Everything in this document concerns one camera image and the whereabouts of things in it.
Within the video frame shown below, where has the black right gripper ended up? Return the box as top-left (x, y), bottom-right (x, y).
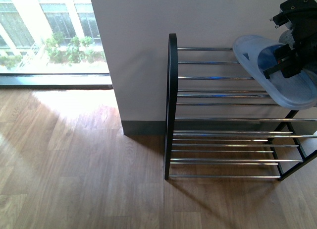
top-left (263, 0), bottom-right (317, 79)

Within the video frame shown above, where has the light blue slipper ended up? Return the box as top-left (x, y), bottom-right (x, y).
top-left (233, 35), bottom-right (317, 110)

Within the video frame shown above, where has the grey sneaker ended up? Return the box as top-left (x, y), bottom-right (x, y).
top-left (278, 30), bottom-right (295, 49)

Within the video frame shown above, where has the black metal shoe rack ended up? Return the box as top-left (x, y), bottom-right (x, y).
top-left (164, 34), bottom-right (317, 180)

